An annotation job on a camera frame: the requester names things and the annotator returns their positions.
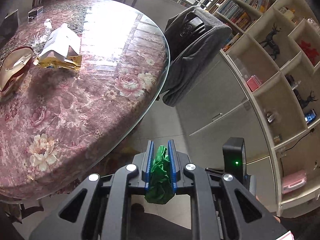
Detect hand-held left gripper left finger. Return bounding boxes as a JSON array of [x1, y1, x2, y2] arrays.
[[29, 140, 154, 240]]

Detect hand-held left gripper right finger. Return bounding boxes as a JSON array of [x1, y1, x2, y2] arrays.
[[168, 139, 290, 240]]

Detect green paper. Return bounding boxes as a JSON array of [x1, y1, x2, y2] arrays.
[[144, 145, 175, 205]]

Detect pink plastic case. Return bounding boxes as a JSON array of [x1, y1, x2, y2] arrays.
[[282, 169, 307, 194]]

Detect small pink box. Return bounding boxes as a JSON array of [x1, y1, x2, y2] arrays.
[[246, 75, 263, 92]]

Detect cream bookshelf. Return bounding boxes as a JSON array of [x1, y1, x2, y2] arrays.
[[192, 0, 320, 218]]

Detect small blue box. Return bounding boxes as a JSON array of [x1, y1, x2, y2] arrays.
[[304, 109, 317, 125]]

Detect black deer figurine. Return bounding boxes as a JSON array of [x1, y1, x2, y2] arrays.
[[259, 22, 282, 60], [292, 90, 315, 109]]

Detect chair with grey cloth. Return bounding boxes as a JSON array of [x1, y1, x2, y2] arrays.
[[162, 6, 233, 107]]

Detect floral tablecloth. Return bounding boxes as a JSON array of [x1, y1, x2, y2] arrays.
[[0, 0, 167, 200]]

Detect red paper decorations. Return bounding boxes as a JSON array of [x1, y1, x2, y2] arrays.
[[297, 40, 319, 63]]

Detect yellow snack packet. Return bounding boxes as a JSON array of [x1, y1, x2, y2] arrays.
[[34, 54, 82, 73]]

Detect white folded paper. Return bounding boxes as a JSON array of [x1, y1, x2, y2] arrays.
[[39, 23, 82, 62]]

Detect red and white paper bowl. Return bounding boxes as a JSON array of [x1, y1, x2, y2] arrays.
[[0, 45, 34, 97]]

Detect lace doily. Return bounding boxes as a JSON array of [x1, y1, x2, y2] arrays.
[[42, 0, 93, 34]]

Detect clear plastic wrapper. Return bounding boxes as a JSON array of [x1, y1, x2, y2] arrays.
[[32, 19, 54, 53]]

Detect grey ceramic mug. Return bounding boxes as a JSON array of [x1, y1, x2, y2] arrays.
[[4, 9, 20, 29]]

